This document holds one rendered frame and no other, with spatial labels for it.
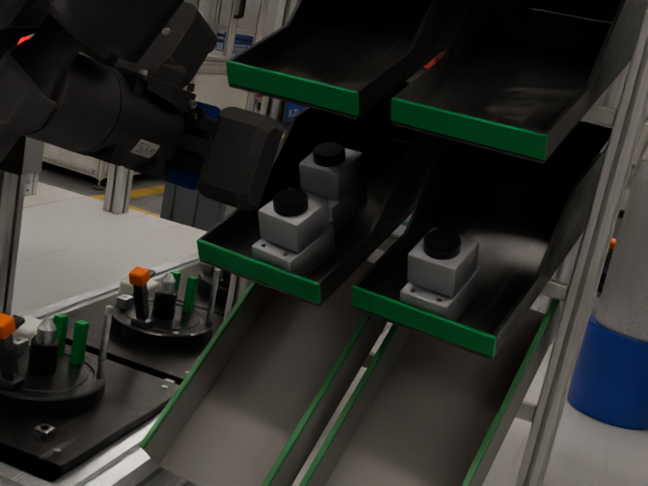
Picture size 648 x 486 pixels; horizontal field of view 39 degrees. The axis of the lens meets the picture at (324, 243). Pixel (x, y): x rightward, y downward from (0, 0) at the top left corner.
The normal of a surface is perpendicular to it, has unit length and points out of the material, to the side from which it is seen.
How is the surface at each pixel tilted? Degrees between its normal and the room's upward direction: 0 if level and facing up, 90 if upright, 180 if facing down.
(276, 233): 115
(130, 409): 0
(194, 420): 45
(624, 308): 90
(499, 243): 25
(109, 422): 0
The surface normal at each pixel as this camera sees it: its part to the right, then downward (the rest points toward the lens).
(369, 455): -0.22, -0.59
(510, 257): -0.04, -0.81
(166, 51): -0.34, -0.40
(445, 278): -0.54, 0.51
